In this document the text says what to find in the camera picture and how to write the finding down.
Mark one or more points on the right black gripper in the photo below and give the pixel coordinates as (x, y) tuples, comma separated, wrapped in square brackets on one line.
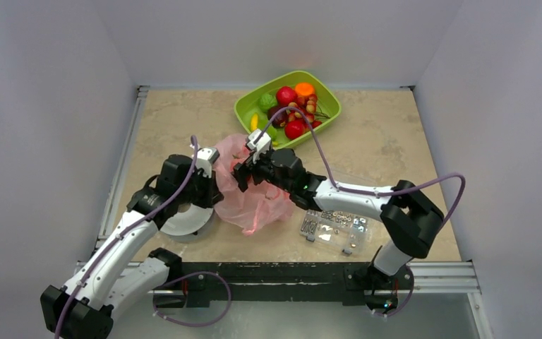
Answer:
[(254, 169)]

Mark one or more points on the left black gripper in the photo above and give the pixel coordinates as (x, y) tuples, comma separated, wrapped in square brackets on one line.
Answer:
[(212, 195)]

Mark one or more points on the pink plastic bag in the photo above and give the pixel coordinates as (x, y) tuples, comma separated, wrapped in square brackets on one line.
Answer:
[(259, 205)]

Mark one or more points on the yellow fake banana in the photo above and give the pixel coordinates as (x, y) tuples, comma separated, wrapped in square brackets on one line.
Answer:
[(255, 119)]

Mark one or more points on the green fake leaf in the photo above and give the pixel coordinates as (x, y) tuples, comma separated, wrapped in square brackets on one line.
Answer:
[(270, 131)]

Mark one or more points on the dark red fake fruit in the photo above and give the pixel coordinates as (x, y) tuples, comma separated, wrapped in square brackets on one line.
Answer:
[(277, 116)]

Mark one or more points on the red fake pomegranate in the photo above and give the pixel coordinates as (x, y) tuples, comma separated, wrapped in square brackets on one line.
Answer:
[(294, 129)]

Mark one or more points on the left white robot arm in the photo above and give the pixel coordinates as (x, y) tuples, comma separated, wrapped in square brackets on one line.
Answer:
[(88, 304)]

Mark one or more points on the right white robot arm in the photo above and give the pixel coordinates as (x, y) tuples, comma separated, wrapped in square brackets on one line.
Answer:
[(411, 219)]

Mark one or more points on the green fake custard apple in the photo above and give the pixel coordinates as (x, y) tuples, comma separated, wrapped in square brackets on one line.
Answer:
[(266, 101)]

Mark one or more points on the red fake apple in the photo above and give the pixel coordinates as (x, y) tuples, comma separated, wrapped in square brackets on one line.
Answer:
[(285, 95)]

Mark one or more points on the fake lychee bunch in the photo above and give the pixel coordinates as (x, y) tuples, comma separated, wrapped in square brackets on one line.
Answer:
[(306, 108)]

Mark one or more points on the orange fake tangerine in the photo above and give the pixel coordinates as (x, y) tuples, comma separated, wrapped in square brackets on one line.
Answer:
[(304, 89)]

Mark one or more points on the white filament spool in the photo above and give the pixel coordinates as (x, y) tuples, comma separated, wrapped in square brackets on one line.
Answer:
[(189, 225)]

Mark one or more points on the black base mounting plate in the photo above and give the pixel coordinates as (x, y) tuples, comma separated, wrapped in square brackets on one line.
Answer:
[(350, 284)]

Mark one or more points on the green plastic tray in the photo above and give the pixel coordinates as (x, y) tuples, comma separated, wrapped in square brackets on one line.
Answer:
[(328, 104)]

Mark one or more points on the clear plastic screw box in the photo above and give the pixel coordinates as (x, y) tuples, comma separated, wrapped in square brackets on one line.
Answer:
[(347, 232)]

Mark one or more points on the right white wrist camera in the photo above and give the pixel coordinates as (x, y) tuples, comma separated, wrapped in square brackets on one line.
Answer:
[(258, 143)]

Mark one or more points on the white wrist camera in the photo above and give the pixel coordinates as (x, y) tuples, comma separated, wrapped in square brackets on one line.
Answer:
[(258, 143), (205, 160)]

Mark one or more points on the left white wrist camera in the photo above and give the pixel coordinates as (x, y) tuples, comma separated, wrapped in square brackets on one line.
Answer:
[(205, 160)]

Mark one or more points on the aluminium frame rail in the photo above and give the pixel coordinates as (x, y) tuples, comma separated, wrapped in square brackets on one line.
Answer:
[(444, 280)]

